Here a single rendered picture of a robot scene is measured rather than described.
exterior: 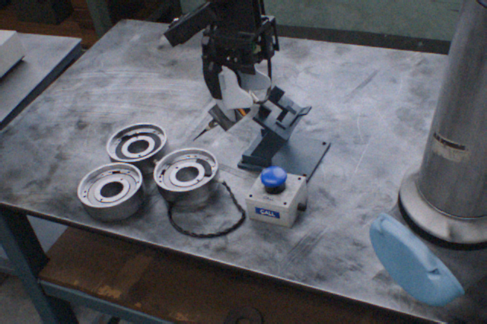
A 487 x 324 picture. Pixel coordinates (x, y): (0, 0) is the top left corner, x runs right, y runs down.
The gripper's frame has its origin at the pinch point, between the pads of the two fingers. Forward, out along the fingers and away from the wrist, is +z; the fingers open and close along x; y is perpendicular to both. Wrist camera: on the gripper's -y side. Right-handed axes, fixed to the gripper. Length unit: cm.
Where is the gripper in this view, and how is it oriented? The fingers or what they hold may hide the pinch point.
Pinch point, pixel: (233, 106)
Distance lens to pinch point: 104.8
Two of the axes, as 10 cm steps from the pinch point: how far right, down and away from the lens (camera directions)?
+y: 8.4, 2.1, -5.0
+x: 5.2, -5.8, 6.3
